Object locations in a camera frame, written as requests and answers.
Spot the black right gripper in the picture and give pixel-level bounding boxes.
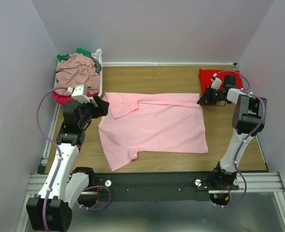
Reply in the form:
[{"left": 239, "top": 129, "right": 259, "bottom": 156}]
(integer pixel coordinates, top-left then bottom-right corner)
[{"left": 196, "top": 86, "right": 225, "bottom": 106}]

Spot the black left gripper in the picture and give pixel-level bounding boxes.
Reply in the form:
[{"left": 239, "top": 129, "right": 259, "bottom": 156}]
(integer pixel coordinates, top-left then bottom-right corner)
[{"left": 77, "top": 94, "right": 109, "bottom": 129}]

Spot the light pink t shirt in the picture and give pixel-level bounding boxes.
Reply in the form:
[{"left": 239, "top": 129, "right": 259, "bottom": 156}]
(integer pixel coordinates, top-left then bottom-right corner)
[{"left": 98, "top": 92, "right": 209, "bottom": 171}]

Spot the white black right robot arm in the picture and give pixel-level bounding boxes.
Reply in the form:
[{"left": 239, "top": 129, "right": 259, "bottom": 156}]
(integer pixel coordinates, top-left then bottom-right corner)
[{"left": 197, "top": 73, "right": 268, "bottom": 190}]

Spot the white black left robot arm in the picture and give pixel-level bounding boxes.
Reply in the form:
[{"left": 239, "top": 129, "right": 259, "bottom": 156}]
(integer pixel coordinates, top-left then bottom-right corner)
[{"left": 26, "top": 96, "right": 109, "bottom": 232}]

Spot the folded red t shirt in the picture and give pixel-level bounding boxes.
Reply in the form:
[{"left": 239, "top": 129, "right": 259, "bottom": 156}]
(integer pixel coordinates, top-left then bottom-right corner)
[{"left": 199, "top": 69, "right": 243, "bottom": 95}]

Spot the grey t shirt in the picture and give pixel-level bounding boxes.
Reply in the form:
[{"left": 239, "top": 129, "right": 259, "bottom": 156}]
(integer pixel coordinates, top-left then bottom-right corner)
[{"left": 90, "top": 56, "right": 102, "bottom": 73}]

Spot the dusty pink t shirt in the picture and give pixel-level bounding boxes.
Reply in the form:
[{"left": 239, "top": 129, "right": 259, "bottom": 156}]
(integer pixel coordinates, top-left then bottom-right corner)
[{"left": 55, "top": 53, "right": 100, "bottom": 94}]

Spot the magenta t shirt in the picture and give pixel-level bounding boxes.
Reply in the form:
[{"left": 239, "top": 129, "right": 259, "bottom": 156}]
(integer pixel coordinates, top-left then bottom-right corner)
[{"left": 52, "top": 91, "right": 94, "bottom": 105}]

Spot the green t shirt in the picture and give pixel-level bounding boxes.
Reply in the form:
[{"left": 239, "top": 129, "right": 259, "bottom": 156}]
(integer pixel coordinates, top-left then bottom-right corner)
[{"left": 57, "top": 48, "right": 91, "bottom": 62}]

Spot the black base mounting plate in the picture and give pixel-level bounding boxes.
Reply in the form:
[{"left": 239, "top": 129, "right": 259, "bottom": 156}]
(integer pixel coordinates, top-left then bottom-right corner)
[{"left": 76, "top": 172, "right": 240, "bottom": 208}]

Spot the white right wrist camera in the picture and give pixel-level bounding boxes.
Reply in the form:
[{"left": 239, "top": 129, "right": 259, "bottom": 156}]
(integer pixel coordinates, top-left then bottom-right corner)
[{"left": 211, "top": 73, "right": 222, "bottom": 90}]

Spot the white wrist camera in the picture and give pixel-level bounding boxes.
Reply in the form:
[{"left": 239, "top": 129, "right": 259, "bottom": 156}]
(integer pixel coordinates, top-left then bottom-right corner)
[
  {"left": 71, "top": 85, "right": 90, "bottom": 103},
  {"left": 211, "top": 73, "right": 222, "bottom": 90}
]

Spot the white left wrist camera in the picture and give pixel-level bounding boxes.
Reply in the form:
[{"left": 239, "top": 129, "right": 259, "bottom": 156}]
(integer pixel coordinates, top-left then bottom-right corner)
[{"left": 71, "top": 85, "right": 90, "bottom": 103}]

